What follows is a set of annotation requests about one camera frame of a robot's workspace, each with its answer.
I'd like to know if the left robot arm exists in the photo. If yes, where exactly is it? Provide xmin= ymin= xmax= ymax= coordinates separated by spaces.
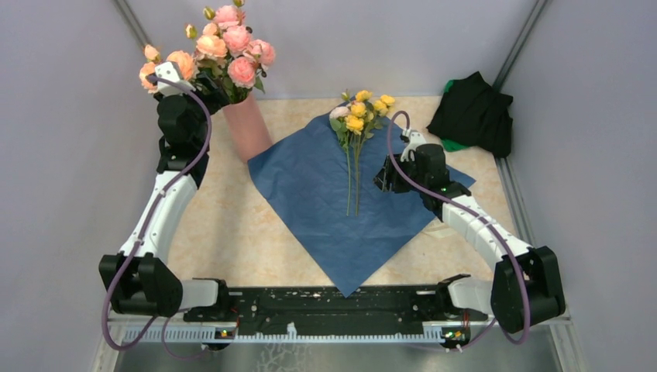
xmin=98 ymin=67 xmax=232 ymax=321

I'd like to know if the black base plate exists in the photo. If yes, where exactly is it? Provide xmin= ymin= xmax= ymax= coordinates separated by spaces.
xmin=184 ymin=284 xmax=487 ymax=336

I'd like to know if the pale pink rose stem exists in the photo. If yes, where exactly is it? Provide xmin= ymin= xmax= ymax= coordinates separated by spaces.
xmin=184 ymin=22 xmax=228 ymax=78

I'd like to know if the black cloth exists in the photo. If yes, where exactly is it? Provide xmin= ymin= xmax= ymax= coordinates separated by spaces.
xmin=427 ymin=71 xmax=514 ymax=158

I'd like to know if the peach rose stem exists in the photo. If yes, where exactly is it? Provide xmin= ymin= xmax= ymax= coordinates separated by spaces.
xmin=139 ymin=44 xmax=198 ymax=95

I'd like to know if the blue wrapping paper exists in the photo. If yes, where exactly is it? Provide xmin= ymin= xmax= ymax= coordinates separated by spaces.
xmin=247 ymin=105 xmax=476 ymax=298

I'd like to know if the pink rose bunch in vase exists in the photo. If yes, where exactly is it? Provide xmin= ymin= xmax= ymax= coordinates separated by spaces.
xmin=203 ymin=1 xmax=277 ymax=104

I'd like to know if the left aluminium frame post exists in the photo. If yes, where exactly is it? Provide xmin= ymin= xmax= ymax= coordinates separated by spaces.
xmin=112 ymin=0 xmax=169 ymax=64

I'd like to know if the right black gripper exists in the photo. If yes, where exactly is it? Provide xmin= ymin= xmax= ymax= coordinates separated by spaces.
xmin=371 ymin=153 xmax=427 ymax=194

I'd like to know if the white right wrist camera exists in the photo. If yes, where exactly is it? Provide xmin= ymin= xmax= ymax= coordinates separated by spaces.
xmin=400 ymin=129 xmax=427 ymax=162

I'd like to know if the green cloth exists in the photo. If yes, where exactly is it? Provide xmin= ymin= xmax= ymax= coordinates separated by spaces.
xmin=441 ymin=80 xmax=469 ymax=152

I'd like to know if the small yellow pink flower bouquet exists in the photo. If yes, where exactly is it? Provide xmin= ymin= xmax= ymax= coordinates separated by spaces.
xmin=329 ymin=90 xmax=396 ymax=215

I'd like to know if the right aluminium frame post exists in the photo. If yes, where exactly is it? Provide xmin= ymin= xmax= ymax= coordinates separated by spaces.
xmin=492 ymin=0 xmax=552 ymax=91

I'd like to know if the pink ceramic vase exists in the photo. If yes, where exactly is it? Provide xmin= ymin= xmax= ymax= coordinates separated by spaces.
xmin=222 ymin=93 xmax=273 ymax=163

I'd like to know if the aluminium front rail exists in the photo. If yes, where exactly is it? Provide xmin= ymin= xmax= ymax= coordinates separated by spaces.
xmin=105 ymin=291 xmax=572 ymax=344

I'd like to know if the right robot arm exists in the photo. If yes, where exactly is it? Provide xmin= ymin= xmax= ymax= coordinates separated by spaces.
xmin=373 ymin=144 xmax=566 ymax=333

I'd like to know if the aluminium frame post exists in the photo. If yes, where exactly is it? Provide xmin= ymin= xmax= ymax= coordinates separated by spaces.
xmin=112 ymin=0 xmax=169 ymax=64
xmin=492 ymin=0 xmax=552 ymax=91

